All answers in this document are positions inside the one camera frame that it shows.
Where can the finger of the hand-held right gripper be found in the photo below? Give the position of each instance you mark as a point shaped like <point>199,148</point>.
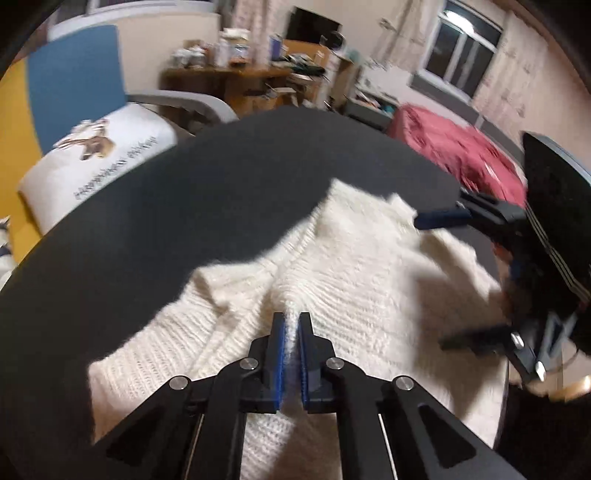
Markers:
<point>443,218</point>
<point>485,340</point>

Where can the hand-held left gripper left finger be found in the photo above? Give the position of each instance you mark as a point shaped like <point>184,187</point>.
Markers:
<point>277,364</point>

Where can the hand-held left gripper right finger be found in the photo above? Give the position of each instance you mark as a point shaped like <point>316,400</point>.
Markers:
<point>304,364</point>

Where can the white knit sweater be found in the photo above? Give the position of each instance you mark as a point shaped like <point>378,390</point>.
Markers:
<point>360,277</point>

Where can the red blanket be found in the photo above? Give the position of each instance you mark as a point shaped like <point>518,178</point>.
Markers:
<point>452,143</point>

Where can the person's black clothing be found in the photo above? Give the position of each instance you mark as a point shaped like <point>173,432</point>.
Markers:
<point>545,438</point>

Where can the beige patterned curtain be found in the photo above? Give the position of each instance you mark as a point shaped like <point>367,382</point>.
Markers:
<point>512,74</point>
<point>406,32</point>

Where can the black television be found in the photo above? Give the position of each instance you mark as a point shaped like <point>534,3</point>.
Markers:
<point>309,25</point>

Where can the blue chair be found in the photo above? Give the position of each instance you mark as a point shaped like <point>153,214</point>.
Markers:
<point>275,46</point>

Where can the wooden desk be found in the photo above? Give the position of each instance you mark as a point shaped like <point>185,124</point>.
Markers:
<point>217,85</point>

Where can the white deer print pillow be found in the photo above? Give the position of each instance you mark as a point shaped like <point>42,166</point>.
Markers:
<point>129,129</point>

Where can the clutter of boxes and bottles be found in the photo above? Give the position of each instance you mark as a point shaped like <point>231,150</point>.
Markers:
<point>212,50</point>

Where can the blue white patterned pillow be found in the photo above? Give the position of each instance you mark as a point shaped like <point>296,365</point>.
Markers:
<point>5,249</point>

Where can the grey yellow blue sofa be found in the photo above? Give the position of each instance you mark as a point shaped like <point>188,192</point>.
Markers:
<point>78,83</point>

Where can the small white frame window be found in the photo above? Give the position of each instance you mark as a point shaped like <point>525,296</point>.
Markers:
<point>461,50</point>

